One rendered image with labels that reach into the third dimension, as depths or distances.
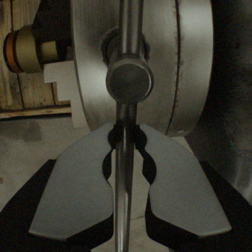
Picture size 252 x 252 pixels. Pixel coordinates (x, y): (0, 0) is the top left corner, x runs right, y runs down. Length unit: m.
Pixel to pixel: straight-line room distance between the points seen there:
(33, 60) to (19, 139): 1.51
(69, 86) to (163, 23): 0.19
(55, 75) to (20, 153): 1.59
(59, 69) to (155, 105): 0.17
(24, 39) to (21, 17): 0.27
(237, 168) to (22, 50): 0.33
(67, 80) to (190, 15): 0.21
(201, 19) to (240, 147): 0.14
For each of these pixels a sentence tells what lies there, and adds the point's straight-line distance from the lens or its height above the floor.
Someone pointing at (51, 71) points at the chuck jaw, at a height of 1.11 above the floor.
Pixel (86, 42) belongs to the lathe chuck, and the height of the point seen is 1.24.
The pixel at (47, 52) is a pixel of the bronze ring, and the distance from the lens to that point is 0.32.
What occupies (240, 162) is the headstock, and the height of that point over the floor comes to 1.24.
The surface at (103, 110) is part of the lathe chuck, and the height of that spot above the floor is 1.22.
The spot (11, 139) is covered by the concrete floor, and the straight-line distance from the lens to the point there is 1.85.
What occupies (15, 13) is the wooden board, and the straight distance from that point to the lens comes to 0.61.
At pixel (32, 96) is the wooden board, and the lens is 0.60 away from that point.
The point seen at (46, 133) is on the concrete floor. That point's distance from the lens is 1.68.
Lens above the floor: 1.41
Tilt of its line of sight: 66 degrees down
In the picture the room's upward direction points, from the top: 176 degrees clockwise
